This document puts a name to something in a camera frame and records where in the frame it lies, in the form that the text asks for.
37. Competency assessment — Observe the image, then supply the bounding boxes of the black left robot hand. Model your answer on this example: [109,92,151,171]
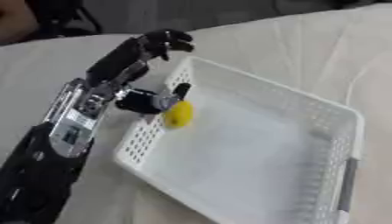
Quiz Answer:
[84,28,196,115]

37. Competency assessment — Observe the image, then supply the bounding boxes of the yellow toy lemon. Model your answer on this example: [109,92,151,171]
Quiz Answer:
[160,100,196,130]

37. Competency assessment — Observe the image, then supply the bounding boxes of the black chair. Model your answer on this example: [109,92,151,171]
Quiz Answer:
[25,0,104,39]

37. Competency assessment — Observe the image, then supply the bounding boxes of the person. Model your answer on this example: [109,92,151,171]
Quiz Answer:
[0,0,40,44]

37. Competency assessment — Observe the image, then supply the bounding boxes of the white perforated plastic basket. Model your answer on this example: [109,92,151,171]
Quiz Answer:
[111,55,367,224]

